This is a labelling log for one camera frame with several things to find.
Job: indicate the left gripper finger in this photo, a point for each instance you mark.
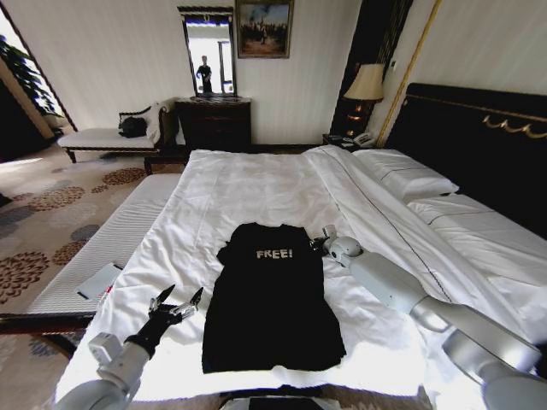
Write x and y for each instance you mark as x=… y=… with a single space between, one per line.
x=193 y=303
x=162 y=296

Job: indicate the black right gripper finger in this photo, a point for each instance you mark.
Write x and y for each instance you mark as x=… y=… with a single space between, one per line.
x=313 y=244

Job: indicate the black T-shirt with FREE print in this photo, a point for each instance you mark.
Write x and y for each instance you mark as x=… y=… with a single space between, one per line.
x=269 y=312

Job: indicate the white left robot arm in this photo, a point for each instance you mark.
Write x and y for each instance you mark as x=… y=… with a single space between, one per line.
x=115 y=369

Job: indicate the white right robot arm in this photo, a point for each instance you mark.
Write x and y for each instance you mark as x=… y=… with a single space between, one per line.
x=384 y=282

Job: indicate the white striped bed bench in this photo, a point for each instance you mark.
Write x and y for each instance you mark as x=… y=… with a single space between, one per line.
x=107 y=239

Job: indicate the white booklet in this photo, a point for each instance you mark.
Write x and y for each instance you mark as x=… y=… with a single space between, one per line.
x=99 y=282

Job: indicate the white duvet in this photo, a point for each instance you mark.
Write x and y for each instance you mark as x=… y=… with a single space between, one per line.
x=256 y=188

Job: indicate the dark nightstand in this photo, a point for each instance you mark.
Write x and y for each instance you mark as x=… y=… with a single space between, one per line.
x=337 y=143

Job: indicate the white pillow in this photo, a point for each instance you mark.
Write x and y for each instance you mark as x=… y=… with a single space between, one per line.
x=406 y=175
x=478 y=222

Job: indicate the white telephone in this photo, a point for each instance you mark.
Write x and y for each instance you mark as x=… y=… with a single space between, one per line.
x=364 y=138

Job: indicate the dark wooden dresser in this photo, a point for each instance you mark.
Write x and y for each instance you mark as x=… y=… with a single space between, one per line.
x=213 y=124

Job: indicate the white chaise longue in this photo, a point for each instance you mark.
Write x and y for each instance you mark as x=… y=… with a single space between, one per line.
x=102 y=138

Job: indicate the table lamp with cream shade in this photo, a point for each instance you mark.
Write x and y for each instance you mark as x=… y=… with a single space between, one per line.
x=365 y=83

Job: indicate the black bag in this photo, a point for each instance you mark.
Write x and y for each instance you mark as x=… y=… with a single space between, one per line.
x=132 y=126

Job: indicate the white cloth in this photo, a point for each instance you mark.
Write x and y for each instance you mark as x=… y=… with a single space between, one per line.
x=156 y=119

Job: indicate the black headboard with gold trim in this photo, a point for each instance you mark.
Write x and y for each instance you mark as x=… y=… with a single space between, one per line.
x=470 y=141

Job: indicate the person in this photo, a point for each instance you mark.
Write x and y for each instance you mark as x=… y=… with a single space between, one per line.
x=206 y=74

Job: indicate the gold framed painting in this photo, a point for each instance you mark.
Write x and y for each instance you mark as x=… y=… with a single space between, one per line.
x=264 y=27

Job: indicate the green potted plant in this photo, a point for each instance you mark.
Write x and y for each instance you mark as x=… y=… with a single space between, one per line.
x=21 y=72

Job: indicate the dark framed wall mirror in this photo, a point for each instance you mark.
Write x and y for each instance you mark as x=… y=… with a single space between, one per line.
x=188 y=51

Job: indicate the dark wooden door frame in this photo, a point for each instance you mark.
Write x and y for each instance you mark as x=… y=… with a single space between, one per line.
x=42 y=72

